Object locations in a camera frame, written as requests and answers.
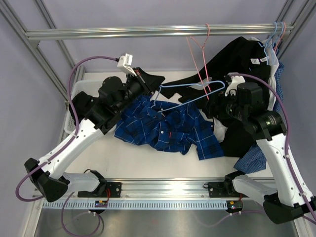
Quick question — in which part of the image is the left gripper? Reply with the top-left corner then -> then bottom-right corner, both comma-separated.
115,68 -> 165,113

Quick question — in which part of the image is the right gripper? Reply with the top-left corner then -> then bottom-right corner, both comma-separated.
202,90 -> 248,122

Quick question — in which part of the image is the blue plaid shirt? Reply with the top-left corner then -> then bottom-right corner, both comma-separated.
115,96 -> 224,160

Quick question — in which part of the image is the pink wire hanger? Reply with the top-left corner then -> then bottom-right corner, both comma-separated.
186,23 -> 211,101

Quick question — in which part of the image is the black shirt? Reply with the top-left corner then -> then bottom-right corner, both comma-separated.
159,36 -> 272,158
72,91 -> 98,121

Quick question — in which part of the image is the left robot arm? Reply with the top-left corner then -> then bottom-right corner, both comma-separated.
25,68 -> 165,202

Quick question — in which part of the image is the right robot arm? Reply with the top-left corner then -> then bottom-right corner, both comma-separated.
220,82 -> 316,224

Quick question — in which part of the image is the light blue checked shirt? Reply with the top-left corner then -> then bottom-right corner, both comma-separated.
234,60 -> 284,174

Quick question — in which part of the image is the pink hanger at right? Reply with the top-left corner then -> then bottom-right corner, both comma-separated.
274,21 -> 286,53

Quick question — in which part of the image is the white plastic basket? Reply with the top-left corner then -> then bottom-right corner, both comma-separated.
64,79 -> 103,134

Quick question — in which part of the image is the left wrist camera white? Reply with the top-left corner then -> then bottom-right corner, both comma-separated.
117,53 -> 137,76

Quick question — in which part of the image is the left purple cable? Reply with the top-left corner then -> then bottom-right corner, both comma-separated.
15,55 -> 119,237

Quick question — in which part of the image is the aluminium front rail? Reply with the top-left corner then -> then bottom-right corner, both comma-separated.
32,179 -> 282,200

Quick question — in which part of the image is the aluminium hanging rail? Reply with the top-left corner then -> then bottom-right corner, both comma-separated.
25,22 -> 294,41

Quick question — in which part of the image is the grey slotted cable duct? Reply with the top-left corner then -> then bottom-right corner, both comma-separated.
42,199 -> 228,210

